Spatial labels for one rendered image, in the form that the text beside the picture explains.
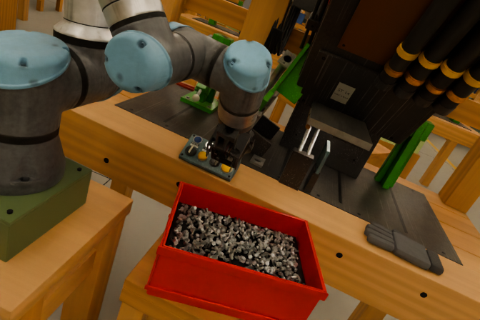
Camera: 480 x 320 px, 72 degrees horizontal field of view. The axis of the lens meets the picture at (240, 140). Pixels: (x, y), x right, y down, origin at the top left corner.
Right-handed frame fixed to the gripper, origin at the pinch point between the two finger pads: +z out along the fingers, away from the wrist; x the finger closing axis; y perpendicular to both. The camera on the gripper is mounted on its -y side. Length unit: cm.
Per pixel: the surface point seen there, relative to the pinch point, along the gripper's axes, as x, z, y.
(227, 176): 1.0, 6.4, 2.1
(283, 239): 19.5, 4.5, 11.4
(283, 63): 0.7, 1.9, -38.8
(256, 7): -20, 9, -69
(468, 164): 79, 31, -58
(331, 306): 73, 127, -10
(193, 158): -9.2, 6.4, 1.5
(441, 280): 59, 8, 2
